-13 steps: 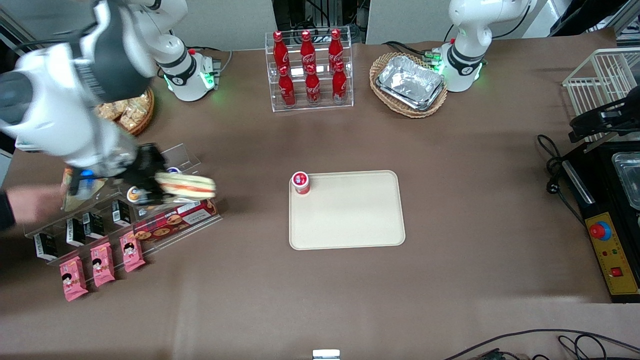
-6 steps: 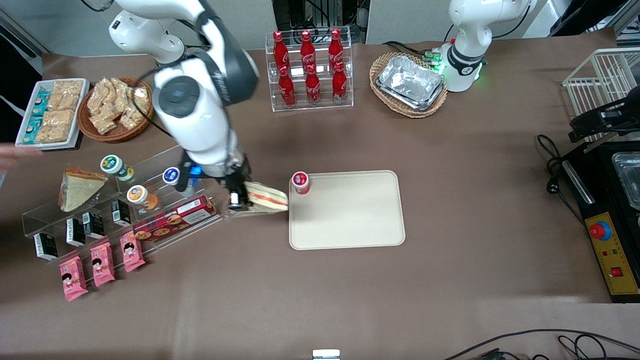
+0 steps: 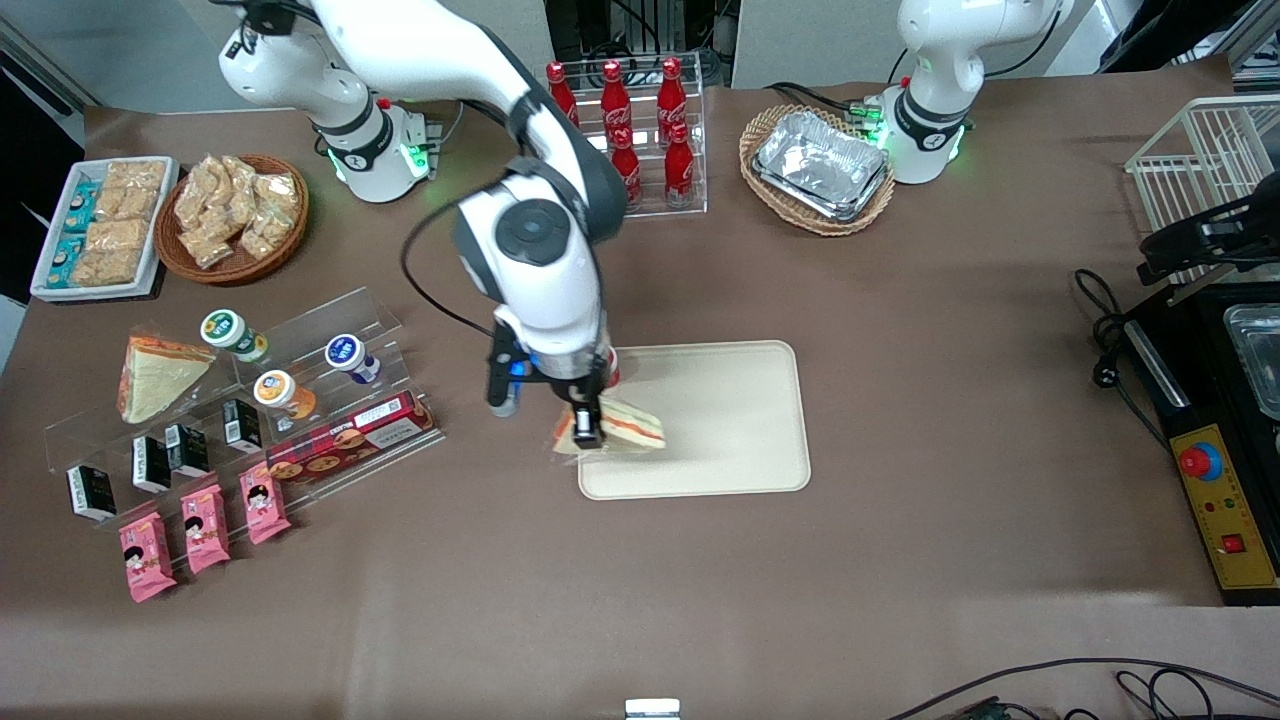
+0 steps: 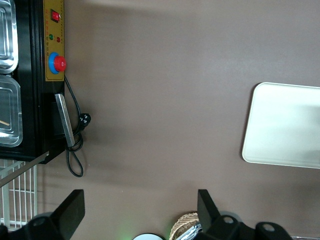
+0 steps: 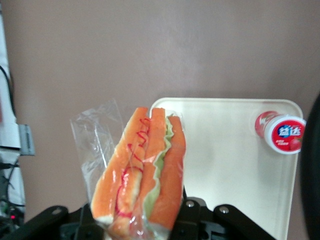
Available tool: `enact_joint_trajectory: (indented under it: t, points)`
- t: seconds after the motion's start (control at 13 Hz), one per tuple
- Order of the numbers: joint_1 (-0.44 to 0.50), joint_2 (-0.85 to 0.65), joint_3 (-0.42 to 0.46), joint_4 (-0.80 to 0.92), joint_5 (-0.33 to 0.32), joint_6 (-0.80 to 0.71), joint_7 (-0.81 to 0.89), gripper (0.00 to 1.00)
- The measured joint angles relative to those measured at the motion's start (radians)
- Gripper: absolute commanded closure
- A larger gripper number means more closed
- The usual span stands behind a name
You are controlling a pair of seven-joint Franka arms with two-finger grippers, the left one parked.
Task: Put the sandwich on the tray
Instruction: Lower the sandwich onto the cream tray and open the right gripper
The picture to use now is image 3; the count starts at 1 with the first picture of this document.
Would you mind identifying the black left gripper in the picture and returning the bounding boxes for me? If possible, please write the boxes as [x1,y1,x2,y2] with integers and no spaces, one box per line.
[1137,193,1280,286]

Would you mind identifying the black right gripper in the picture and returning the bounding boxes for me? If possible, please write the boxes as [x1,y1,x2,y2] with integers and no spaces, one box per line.
[527,345,612,449]

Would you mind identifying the long sandwich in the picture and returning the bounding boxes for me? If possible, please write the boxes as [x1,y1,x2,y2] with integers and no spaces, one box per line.
[552,391,668,459]

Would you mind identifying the cream plastic tray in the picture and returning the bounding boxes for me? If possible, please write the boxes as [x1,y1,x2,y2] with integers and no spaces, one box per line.
[577,340,812,501]

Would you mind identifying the triangle wrapped sandwich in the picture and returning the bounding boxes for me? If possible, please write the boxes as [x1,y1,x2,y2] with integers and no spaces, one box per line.
[116,336,217,425]

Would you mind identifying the grey metal lid bar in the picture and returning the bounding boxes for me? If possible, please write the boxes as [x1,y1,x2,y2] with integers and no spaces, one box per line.
[1165,262,1269,307]

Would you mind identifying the steel pan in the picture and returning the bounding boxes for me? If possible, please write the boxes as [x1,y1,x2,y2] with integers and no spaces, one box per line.
[1222,304,1280,421]

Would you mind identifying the black food warmer appliance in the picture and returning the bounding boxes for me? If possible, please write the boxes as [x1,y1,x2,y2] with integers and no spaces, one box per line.
[1120,280,1280,607]

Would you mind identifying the red cookie box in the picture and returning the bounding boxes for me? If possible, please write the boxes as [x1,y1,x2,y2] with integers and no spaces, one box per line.
[264,391,439,484]

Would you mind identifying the blue lid bottle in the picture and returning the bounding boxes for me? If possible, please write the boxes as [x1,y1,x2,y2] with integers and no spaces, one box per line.
[324,333,382,387]

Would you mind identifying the red cola bottle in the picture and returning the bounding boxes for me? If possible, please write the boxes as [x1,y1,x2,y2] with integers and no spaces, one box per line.
[598,60,633,141]
[664,122,696,207]
[612,128,643,211]
[656,57,689,133]
[545,61,580,126]

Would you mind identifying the clear acrylic bottle rack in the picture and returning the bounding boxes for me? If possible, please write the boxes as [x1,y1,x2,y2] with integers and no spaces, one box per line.
[540,54,708,223]

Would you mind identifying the yellow control panel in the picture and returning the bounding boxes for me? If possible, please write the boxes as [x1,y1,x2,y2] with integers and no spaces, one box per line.
[1168,424,1280,593]

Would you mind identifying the clear acrylic display stand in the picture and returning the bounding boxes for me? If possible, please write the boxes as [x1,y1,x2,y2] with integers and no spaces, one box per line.
[43,288,447,573]

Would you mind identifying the light wicker basket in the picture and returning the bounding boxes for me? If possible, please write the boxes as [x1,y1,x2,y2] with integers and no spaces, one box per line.
[739,104,897,238]

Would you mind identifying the orange lid bottle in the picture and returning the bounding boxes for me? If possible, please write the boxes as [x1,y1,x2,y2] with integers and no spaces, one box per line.
[252,369,319,422]

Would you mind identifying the pink snack pack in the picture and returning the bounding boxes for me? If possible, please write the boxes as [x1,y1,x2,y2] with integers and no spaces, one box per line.
[179,484,233,575]
[239,464,292,547]
[118,512,178,604]

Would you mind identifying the small black carton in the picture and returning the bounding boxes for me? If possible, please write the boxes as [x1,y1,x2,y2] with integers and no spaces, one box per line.
[164,424,212,479]
[131,436,173,495]
[65,465,118,524]
[220,398,264,455]

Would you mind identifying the foil container stack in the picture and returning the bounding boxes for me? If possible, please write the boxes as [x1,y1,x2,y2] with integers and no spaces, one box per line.
[750,109,892,223]

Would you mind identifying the brown wicker basket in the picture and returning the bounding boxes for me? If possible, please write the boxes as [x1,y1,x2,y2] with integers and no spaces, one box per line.
[154,153,310,287]

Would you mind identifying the green lid bottle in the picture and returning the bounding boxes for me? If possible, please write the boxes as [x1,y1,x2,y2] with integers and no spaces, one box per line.
[199,308,270,364]

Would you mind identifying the clear wrapped brittle pack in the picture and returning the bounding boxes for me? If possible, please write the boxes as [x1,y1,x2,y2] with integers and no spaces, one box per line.
[234,204,297,264]
[254,171,300,217]
[174,164,227,227]
[182,227,237,272]
[204,153,264,207]

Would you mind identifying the black background equipment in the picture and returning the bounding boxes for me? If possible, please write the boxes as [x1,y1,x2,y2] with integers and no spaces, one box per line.
[544,0,737,87]

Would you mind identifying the brown cracker pack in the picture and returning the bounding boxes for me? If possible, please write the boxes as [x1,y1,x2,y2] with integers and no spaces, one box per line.
[71,250,142,290]
[94,188,167,222]
[84,218,152,256]
[104,160,170,194]

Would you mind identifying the blue snack pack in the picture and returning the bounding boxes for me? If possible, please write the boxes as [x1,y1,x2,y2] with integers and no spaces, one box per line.
[64,180,100,237]
[45,237,87,290]

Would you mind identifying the white rectangular bin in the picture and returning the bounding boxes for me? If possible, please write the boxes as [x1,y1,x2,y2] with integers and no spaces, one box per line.
[30,156,181,302]

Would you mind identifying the white wire rack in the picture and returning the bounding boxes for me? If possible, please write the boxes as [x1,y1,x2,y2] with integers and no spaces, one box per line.
[1124,94,1280,286]

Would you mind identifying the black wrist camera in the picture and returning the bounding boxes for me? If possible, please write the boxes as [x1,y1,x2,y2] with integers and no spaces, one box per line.
[486,328,527,420]

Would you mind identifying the metal handle bar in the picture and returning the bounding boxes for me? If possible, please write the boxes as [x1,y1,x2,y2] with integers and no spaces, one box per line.
[1124,320,1192,409]

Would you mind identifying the black power cable with plug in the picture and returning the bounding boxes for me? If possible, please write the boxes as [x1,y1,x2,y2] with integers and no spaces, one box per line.
[1074,267,1173,446]

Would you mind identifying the black arm-mounted cable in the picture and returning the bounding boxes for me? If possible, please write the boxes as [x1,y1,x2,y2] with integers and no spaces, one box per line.
[399,185,501,342]

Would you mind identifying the grey arm base cable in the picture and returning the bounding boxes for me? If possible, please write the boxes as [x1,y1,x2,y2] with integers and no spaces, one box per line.
[376,88,467,153]

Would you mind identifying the black arm base cable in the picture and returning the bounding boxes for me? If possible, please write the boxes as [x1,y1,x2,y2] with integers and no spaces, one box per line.
[765,78,906,117]

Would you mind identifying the long black floor cable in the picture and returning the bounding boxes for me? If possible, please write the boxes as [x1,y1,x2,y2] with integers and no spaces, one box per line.
[884,656,1280,720]

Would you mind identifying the looped black floor cable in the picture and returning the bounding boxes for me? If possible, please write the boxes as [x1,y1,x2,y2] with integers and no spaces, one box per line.
[1114,667,1280,720]

